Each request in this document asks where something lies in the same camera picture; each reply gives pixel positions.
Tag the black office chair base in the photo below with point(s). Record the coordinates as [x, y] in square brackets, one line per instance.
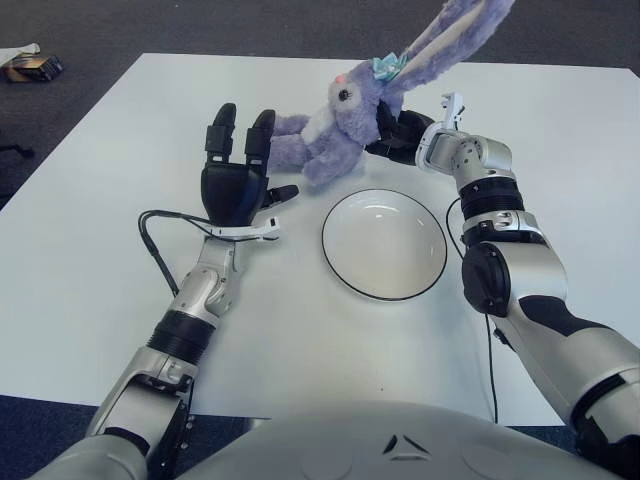
[15, 149]

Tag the white plate with black rim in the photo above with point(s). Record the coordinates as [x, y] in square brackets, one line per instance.
[385, 245]

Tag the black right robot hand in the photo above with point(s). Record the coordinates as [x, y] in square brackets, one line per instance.
[410, 130]

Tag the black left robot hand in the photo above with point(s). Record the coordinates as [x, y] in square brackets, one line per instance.
[230, 190]

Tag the black and yellow box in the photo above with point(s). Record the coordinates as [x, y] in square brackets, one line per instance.
[35, 67]

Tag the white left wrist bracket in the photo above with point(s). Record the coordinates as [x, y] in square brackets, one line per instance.
[250, 231]

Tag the purple plush bunny doll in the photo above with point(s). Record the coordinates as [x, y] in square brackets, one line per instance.
[345, 125]

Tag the grey robot torso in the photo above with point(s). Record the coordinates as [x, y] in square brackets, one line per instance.
[350, 440]

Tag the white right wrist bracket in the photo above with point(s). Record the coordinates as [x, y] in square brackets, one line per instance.
[452, 112]

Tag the white cloth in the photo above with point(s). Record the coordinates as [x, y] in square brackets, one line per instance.
[12, 54]

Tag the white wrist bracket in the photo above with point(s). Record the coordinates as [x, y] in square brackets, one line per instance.
[452, 112]
[250, 231]

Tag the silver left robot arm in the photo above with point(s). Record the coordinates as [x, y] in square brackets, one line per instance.
[200, 295]

